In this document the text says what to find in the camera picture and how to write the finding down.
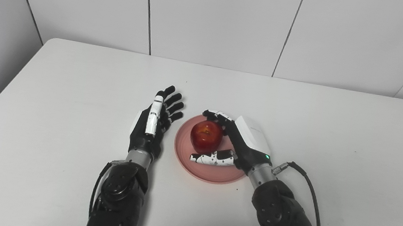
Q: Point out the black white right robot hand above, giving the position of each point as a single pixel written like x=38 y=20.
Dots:
x=251 y=141

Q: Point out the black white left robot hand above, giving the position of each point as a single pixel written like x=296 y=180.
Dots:
x=142 y=136

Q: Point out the red apple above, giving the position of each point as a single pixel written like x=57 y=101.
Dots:
x=206 y=136

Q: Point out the pink round plate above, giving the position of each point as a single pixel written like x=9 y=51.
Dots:
x=210 y=172

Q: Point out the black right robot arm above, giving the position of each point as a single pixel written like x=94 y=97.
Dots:
x=284 y=221

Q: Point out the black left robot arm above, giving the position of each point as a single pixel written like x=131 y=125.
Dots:
x=119 y=202

